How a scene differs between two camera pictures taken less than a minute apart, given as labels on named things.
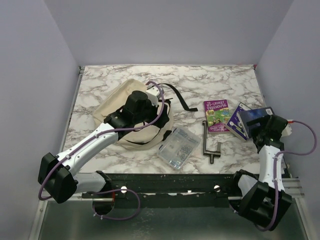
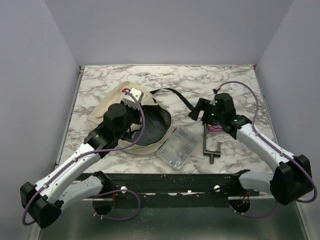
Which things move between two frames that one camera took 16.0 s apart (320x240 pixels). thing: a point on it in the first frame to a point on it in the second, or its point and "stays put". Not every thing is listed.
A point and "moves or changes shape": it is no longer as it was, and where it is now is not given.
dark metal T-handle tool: [212, 153] stays put
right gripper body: [260, 130] to [211, 115]
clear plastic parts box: [178, 147] stays put
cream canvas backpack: [150, 137] moves or changes shape
